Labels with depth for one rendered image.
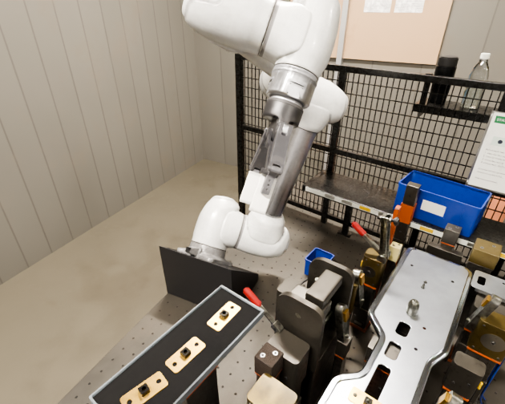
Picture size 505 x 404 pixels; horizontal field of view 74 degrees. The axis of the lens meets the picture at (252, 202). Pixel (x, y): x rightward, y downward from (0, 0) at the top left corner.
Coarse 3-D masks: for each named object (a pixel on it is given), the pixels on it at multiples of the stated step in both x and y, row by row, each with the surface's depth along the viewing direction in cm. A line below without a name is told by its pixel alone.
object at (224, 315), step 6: (228, 306) 82; (234, 306) 82; (222, 312) 79; (228, 312) 80; (234, 312) 80; (216, 318) 79; (222, 318) 79; (228, 318) 79; (210, 324) 77; (222, 324) 77; (216, 330) 76
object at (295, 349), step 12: (276, 336) 84; (288, 336) 84; (288, 348) 81; (300, 348) 81; (288, 360) 79; (300, 360) 79; (288, 372) 81; (300, 372) 82; (288, 384) 83; (300, 384) 85; (300, 396) 94
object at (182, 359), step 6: (192, 342) 73; (198, 342) 73; (180, 348) 72; (186, 348) 71; (192, 348) 72; (198, 348) 72; (174, 354) 71; (180, 354) 71; (186, 354) 70; (192, 354) 71; (168, 360) 70; (174, 360) 70; (180, 360) 70; (186, 360) 70; (168, 366) 68; (174, 366) 68; (180, 366) 68; (174, 372) 67
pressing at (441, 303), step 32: (416, 256) 123; (384, 288) 109; (416, 288) 109; (448, 288) 109; (384, 320) 98; (416, 320) 98; (448, 320) 98; (384, 352) 89; (416, 352) 89; (448, 352) 90; (352, 384) 82; (416, 384) 82
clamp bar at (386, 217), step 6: (378, 216) 109; (384, 216) 106; (390, 216) 108; (384, 222) 106; (390, 222) 106; (396, 222) 105; (384, 228) 107; (384, 234) 108; (384, 240) 109; (384, 246) 110; (384, 252) 111
